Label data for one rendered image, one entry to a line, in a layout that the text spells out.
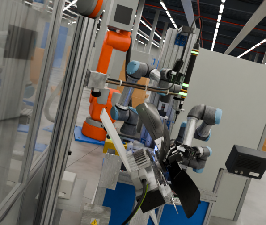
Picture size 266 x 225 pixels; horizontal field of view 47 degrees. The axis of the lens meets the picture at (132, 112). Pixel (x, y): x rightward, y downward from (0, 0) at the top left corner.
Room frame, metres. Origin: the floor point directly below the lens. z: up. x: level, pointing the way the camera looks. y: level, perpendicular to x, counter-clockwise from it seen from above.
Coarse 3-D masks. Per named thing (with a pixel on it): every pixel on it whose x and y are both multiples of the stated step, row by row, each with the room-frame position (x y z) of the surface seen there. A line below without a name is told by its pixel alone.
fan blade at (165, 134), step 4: (164, 120) 1.51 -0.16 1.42; (164, 124) 1.50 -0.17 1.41; (164, 128) 1.49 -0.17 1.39; (164, 132) 1.48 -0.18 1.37; (168, 132) 1.57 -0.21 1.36; (164, 136) 1.48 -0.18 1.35; (168, 136) 1.57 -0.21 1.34; (164, 140) 1.48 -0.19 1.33; (168, 140) 1.57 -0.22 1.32; (164, 144) 1.49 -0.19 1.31; (168, 144) 1.58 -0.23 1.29; (160, 148) 1.41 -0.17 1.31; (164, 148) 1.50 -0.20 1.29; (168, 148) 1.61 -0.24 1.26; (160, 152) 1.41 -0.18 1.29; (164, 152) 1.54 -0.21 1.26; (160, 156) 1.44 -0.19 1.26; (164, 156) 1.57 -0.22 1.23; (160, 160) 1.51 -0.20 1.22
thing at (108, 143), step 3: (105, 141) 2.13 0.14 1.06; (108, 141) 2.12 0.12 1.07; (111, 141) 2.14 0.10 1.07; (105, 144) 2.10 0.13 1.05; (108, 144) 2.10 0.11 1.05; (111, 144) 2.10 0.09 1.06; (123, 144) 2.14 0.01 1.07; (126, 144) 2.16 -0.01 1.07; (105, 147) 2.10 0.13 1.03; (108, 147) 2.10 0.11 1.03; (111, 147) 2.10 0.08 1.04; (114, 147) 2.11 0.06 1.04; (126, 147) 2.11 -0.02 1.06; (105, 150) 2.10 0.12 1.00; (105, 153) 2.10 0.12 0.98; (117, 153) 2.11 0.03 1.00
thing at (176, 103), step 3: (174, 96) 1.79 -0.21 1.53; (177, 96) 1.78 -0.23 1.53; (180, 96) 1.79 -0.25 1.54; (177, 99) 1.78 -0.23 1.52; (180, 99) 1.79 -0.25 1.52; (174, 102) 1.81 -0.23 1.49; (177, 102) 1.79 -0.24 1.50; (174, 105) 1.80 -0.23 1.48; (177, 105) 1.79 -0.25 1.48; (174, 108) 1.80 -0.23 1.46; (177, 108) 1.79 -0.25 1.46; (180, 111) 1.79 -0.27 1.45; (183, 111) 1.80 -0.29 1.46
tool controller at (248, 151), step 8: (232, 152) 2.24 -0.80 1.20; (240, 152) 2.16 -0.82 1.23; (248, 152) 2.19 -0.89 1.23; (256, 152) 2.23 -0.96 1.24; (264, 152) 2.26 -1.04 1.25; (232, 160) 2.19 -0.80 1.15; (240, 160) 2.17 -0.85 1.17; (248, 160) 2.17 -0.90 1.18; (256, 160) 2.17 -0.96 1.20; (264, 160) 2.17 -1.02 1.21; (232, 168) 2.19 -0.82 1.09; (240, 168) 2.19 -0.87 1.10; (248, 168) 2.19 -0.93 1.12; (256, 168) 2.19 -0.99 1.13; (264, 168) 2.19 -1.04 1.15; (248, 176) 2.22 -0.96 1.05; (256, 176) 2.21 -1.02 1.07
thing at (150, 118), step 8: (144, 104) 1.81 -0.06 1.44; (152, 104) 1.89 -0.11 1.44; (144, 112) 1.77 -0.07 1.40; (152, 112) 1.82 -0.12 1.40; (144, 120) 1.74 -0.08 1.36; (152, 120) 1.78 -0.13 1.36; (160, 120) 1.84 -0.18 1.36; (152, 128) 1.75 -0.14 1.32; (160, 128) 1.79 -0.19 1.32; (152, 136) 1.73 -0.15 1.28; (160, 136) 1.76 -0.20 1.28
